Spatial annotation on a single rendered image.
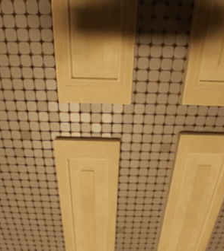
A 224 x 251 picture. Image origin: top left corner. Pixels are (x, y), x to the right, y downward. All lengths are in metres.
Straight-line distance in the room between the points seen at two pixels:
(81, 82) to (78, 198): 0.38
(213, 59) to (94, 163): 0.43
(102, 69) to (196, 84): 0.24
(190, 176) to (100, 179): 0.29
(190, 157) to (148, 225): 0.32
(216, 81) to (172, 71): 0.12
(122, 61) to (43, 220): 0.62
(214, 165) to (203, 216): 0.22
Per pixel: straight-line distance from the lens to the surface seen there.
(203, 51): 0.50
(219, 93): 0.54
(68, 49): 0.46
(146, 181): 0.62
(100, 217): 0.70
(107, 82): 0.45
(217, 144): 0.59
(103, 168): 0.56
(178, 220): 0.75
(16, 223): 0.83
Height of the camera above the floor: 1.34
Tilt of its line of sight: 69 degrees down
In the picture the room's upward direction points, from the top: 180 degrees counter-clockwise
